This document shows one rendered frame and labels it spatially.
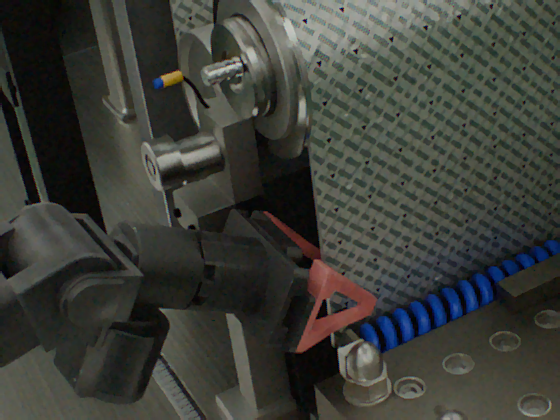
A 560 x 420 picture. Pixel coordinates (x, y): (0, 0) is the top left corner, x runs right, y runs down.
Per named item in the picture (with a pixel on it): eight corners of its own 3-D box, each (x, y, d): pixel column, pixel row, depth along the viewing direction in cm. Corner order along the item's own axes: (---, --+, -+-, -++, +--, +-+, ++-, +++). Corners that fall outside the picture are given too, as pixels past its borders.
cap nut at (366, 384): (334, 386, 77) (328, 341, 74) (375, 367, 78) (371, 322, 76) (359, 414, 74) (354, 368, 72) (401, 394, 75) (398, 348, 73)
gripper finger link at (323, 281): (372, 359, 78) (271, 353, 72) (325, 311, 83) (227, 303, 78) (406, 281, 76) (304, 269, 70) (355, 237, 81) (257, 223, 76)
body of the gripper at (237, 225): (285, 352, 73) (196, 347, 69) (224, 283, 81) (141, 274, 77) (317, 272, 71) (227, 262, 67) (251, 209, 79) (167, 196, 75)
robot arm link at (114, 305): (75, 282, 60) (15, 210, 66) (24, 433, 64) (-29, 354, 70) (227, 280, 69) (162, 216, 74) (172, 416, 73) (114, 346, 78)
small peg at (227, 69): (198, 70, 71) (203, 65, 70) (234, 58, 72) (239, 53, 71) (205, 88, 71) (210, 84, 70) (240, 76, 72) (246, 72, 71)
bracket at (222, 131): (212, 406, 96) (150, 118, 79) (272, 379, 98) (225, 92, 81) (235, 438, 92) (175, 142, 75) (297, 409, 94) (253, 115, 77)
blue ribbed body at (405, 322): (350, 354, 83) (347, 320, 81) (556, 259, 90) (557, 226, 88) (373, 377, 80) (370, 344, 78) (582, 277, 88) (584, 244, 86)
